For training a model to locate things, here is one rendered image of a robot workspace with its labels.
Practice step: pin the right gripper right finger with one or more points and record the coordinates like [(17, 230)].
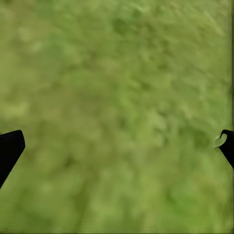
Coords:
[(225, 142)]

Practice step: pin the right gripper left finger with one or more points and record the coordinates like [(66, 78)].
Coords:
[(12, 145)]

